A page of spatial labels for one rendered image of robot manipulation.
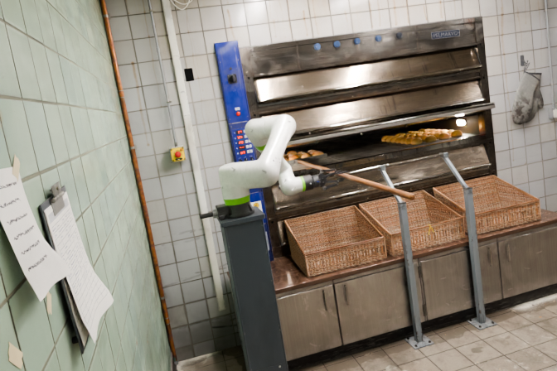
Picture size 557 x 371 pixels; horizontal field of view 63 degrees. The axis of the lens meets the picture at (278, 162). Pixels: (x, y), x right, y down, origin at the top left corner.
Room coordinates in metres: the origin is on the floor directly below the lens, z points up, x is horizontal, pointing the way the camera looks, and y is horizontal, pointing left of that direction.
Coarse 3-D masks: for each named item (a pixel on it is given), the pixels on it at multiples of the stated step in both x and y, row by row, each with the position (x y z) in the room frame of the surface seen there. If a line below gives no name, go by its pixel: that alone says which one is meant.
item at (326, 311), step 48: (480, 240) 2.97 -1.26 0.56; (528, 240) 3.06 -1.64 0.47; (288, 288) 2.67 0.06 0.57; (336, 288) 2.75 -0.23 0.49; (384, 288) 2.82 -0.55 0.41; (432, 288) 2.89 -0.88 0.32; (528, 288) 3.05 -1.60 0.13; (288, 336) 2.67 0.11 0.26; (336, 336) 2.74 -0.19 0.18; (384, 336) 2.85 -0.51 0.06
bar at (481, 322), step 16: (416, 160) 3.08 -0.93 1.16; (448, 160) 3.10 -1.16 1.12; (336, 176) 2.95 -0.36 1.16; (384, 176) 2.99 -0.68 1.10; (464, 192) 2.93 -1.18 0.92; (400, 208) 2.80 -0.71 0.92; (400, 224) 2.83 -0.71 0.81; (480, 272) 2.91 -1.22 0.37; (416, 288) 2.80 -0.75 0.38; (480, 288) 2.91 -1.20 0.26; (416, 304) 2.80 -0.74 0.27; (480, 304) 2.90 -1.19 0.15; (416, 320) 2.80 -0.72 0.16; (480, 320) 2.91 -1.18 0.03; (416, 336) 2.80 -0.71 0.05
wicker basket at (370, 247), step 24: (312, 216) 3.25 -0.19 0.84; (336, 216) 3.28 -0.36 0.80; (360, 216) 3.23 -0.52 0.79; (288, 240) 3.18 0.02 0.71; (336, 240) 3.23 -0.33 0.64; (360, 240) 3.25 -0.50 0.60; (384, 240) 2.87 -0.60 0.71; (312, 264) 2.77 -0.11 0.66; (336, 264) 2.80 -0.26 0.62; (360, 264) 2.83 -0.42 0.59
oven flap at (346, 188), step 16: (480, 144) 3.65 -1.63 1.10; (432, 160) 3.54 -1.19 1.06; (464, 160) 3.58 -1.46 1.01; (480, 160) 3.60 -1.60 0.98; (368, 176) 3.41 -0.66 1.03; (400, 176) 3.45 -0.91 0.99; (416, 176) 3.47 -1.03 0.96; (432, 176) 3.46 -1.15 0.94; (272, 192) 3.25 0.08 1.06; (304, 192) 3.29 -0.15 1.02; (320, 192) 3.31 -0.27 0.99; (336, 192) 3.32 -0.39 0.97; (352, 192) 3.32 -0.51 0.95; (288, 208) 3.21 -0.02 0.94
